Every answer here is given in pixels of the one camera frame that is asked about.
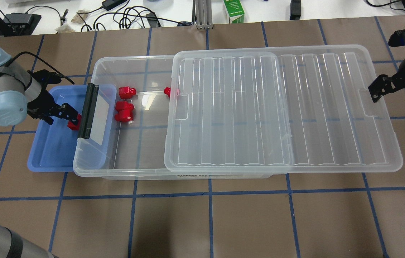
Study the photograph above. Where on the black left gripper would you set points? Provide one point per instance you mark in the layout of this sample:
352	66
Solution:
39	104

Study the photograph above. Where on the clear plastic box lid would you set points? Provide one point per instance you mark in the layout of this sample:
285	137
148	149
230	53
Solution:
277	110

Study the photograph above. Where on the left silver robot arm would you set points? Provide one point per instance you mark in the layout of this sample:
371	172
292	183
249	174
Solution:
24	93

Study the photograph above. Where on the clear plastic storage box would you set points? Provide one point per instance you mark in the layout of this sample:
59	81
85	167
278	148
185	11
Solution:
133	150

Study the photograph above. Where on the blue plastic tray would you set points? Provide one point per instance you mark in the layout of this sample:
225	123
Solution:
56	148

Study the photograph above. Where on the black power adapter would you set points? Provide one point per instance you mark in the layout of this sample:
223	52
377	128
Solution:
111	4

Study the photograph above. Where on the green white carton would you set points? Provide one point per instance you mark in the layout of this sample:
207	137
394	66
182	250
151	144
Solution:
234	11

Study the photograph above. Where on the black box handle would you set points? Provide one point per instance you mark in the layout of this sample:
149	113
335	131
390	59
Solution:
88	111

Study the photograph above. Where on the aluminium frame post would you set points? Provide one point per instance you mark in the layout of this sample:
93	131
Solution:
202	14

